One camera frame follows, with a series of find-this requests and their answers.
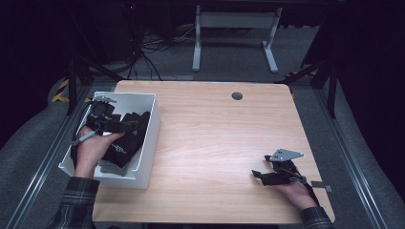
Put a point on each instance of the black glove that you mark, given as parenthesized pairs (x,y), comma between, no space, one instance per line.
(127,149)

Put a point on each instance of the white box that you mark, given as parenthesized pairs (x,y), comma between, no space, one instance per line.
(149,149)

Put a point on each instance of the grey round table grommet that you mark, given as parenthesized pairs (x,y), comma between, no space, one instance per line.
(237,96)

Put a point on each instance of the black metal stand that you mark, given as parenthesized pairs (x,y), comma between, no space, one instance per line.
(332,92)
(72,86)

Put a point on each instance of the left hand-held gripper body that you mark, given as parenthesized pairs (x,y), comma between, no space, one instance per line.
(102,120)

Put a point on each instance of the grey metal desk frame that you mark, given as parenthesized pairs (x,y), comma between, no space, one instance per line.
(235,19)

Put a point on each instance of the person's left hand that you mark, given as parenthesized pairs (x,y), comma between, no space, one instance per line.
(90,149)

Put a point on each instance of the yellow black hazard tape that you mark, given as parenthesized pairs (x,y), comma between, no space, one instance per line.
(60,93)

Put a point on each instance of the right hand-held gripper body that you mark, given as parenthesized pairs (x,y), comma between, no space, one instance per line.
(281,176)

